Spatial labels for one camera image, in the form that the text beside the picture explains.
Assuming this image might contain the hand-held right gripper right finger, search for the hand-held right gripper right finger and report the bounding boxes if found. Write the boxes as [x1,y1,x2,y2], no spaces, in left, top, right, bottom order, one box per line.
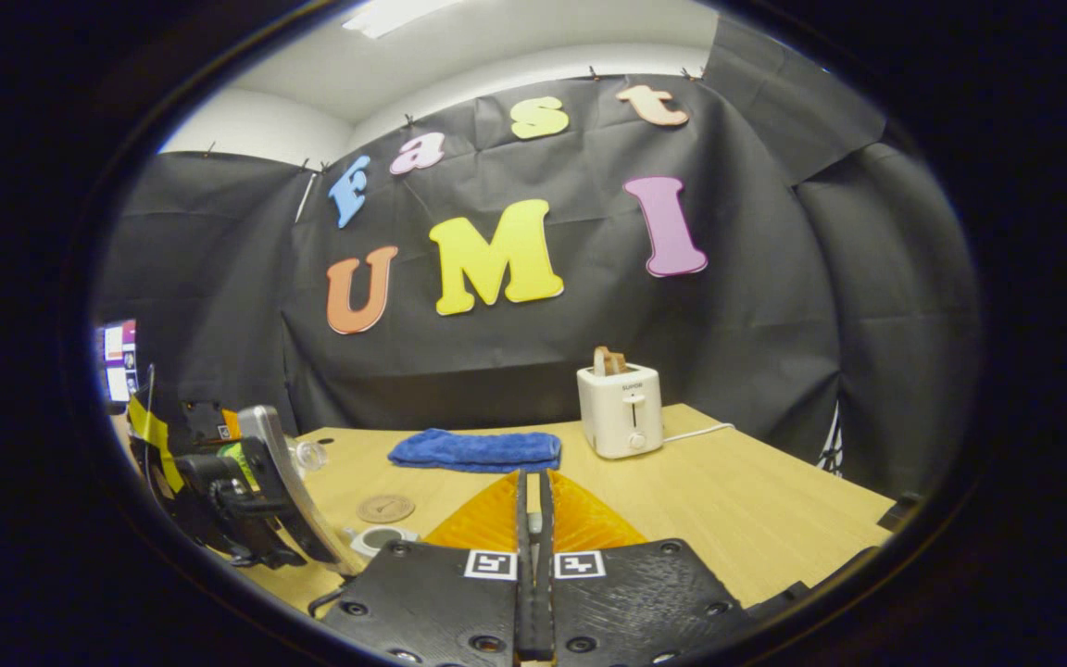
[536,469,757,667]

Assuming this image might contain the round brown coaster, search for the round brown coaster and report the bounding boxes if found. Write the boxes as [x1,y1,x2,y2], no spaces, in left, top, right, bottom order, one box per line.
[356,494,417,524]

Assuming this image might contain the black backdrop cloth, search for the black backdrop cloth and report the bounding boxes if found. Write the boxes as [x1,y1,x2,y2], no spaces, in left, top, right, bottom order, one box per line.
[94,14,984,501]

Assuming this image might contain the green label water bottle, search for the green label water bottle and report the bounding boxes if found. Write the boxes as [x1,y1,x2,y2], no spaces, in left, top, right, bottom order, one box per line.
[219,437,331,492]

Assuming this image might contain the white toaster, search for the white toaster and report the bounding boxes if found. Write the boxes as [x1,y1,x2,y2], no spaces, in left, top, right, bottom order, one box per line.
[576,362,665,460]

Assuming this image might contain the computer monitor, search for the computer monitor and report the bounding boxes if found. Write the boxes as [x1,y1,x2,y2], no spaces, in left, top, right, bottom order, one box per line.
[101,319,139,405]

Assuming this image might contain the white floral teacup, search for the white floral teacup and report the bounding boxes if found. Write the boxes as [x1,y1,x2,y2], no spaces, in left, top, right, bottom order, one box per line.
[346,524,421,559]

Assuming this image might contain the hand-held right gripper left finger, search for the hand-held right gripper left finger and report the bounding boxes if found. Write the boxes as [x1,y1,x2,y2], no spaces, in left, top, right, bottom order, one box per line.
[322,470,536,667]

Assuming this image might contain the ceiling light panel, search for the ceiling light panel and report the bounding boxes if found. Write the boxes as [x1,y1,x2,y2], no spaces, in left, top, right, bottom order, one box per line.
[342,0,465,40]

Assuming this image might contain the blue folded towel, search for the blue folded towel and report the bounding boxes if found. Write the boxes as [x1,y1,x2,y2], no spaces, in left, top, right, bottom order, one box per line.
[388,427,563,474]

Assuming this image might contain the white toaster cable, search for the white toaster cable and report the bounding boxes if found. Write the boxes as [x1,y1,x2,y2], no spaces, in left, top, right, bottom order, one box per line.
[662,422,737,444]

